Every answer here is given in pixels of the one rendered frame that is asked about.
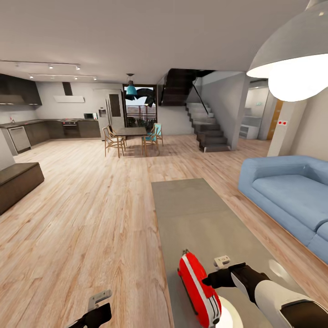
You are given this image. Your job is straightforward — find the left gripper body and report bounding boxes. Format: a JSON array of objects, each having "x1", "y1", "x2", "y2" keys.
[{"x1": 82, "y1": 303, "x2": 112, "y2": 328}]

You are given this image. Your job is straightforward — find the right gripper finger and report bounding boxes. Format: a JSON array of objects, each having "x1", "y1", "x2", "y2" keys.
[{"x1": 202, "y1": 276, "x2": 211, "y2": 286}]

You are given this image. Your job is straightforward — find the radio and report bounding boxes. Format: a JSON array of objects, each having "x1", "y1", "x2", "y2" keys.
[{"x1": 177, "y1": 251, "x2": 222, "y2": 328}]

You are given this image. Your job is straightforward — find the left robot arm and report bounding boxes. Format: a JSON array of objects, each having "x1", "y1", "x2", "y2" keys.
[{"x1": 65, "y1": 289, "x2": 112, "y2": 328}]

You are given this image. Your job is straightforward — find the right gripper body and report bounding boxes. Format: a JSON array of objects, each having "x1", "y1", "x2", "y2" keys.
[{"x1": 208, "y1": 268, "x2": 231, "y2": 289}]

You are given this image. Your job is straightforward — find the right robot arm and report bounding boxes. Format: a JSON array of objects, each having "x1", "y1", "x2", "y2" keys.
[{"x1": 202, "y1": 256, "x2": 328, "y2": 328}]

